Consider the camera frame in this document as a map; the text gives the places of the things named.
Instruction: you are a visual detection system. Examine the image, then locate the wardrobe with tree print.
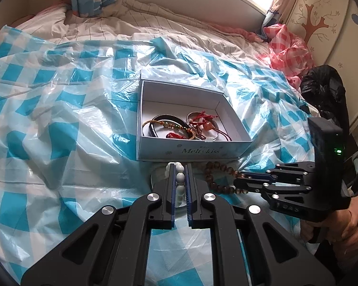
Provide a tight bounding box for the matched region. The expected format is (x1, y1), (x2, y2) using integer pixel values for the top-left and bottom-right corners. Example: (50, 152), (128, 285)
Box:
(286, 0), (358, 134)

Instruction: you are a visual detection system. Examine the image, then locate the gold braided bracelet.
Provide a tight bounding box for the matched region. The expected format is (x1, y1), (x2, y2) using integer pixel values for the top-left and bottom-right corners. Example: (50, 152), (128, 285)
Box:
(142, 119), (196, 140)

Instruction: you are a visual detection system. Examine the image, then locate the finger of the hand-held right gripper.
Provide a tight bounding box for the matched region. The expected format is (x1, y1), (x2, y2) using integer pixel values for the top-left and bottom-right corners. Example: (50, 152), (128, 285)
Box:
(233, 178), (313, 199)
(244, 162), (316, 186)

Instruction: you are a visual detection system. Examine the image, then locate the blue checked plastic sheet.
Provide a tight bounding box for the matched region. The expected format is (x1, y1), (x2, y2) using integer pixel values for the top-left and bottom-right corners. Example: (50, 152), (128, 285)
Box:
(0, 25), (320, 286)

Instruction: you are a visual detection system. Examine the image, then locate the brown bead bracelet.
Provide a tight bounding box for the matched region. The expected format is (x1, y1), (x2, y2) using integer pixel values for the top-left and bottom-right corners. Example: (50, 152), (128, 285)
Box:
(204, 161), (251, 195)

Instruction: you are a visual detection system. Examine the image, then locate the white bead bracelet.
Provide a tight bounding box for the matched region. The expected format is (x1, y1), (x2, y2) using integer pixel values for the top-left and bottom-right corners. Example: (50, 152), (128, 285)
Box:
(165, 161), (187, 207)

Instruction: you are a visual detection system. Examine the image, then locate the black bangle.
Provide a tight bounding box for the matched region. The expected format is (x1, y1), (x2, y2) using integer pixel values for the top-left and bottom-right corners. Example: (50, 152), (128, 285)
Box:
(144, 112), (192, 139)

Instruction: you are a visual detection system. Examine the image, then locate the beige printed curtain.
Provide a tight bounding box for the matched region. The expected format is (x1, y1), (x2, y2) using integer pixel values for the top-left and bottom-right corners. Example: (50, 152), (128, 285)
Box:
(261, 0), (305, 39)

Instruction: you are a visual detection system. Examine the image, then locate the pink blanket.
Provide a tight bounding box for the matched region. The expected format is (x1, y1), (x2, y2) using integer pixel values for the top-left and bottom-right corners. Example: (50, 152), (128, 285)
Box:
(224, 25), (266, 42)

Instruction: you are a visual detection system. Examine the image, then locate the black plastic bag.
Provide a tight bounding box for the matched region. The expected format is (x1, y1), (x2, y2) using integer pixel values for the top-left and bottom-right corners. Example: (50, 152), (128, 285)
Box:
(300, 65), (349, 120)

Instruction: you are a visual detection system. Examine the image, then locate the red cord bracelet with stones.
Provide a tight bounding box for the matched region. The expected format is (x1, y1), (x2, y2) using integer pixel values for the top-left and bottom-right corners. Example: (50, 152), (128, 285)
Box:
(187, 111), (233, 142)

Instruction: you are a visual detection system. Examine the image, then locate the person's right hand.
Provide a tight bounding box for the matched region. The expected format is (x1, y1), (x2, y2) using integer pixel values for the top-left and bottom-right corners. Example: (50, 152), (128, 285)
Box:
(301, 202), (358, 260)

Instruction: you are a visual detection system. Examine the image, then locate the striped beige quilt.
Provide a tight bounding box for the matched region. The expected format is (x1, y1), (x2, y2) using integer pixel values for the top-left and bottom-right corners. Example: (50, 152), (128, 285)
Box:
(6, 0), (287, 66)

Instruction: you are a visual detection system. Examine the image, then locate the white cardboard box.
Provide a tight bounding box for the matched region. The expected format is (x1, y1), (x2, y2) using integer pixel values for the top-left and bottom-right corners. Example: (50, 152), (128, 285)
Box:
(136, 78), (253, 162)

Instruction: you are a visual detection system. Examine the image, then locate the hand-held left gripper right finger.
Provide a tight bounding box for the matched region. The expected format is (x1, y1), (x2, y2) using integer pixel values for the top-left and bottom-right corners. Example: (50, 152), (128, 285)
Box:
(185, 164), (336, 286)

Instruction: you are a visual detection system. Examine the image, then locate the silver bangle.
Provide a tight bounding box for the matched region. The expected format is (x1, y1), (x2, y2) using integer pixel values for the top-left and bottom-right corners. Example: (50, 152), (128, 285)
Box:
(186, 112), (220, 141)

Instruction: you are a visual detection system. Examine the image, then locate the pink checked plastic bag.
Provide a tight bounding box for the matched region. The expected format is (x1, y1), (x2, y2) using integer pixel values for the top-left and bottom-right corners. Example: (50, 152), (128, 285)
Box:
(257, 24), (314, 87)

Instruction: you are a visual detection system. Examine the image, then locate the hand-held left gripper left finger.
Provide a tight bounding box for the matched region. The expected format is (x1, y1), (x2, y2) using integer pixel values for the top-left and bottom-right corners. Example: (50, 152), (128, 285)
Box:
(21, 164), (178, 286)

